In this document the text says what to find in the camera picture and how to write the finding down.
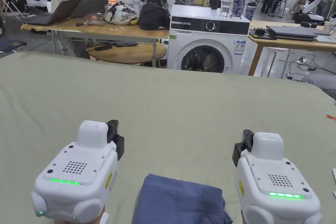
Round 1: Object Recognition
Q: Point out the person's left hand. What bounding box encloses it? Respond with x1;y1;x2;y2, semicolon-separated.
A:
90;206;106;224

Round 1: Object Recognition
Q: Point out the bed with pale green sheet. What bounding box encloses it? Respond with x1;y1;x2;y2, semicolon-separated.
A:
0;51;336;224

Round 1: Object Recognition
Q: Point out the long wooden table with laptops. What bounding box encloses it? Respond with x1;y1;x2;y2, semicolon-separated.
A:
16;0;170;68

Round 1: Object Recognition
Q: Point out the white washing machine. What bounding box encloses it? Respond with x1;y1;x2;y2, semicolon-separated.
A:
167;0;259;75

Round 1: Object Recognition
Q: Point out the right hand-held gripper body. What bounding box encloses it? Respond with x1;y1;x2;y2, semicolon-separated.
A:
232;129;323;224

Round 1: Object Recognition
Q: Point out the grey cushion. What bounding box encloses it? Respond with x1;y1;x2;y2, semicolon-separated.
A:
300;74;336;91

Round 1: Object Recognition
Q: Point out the wooden table with white legs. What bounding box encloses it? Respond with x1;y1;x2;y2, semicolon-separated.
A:
248;18;336;77

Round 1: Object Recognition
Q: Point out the power strip with cables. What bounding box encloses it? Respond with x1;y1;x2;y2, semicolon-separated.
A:
286;54;318;81

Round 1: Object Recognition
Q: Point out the round low wooden table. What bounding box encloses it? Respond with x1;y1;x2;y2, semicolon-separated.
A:
86;41;167;67

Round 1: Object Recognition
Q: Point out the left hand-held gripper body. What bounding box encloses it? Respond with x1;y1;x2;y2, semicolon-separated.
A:
31;120;124;224

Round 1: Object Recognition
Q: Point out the dark blue garment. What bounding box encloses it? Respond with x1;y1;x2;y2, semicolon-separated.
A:
132;173;233;224

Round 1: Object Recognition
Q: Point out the blue cloth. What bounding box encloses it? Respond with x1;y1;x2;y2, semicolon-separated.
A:
0;39;27;52

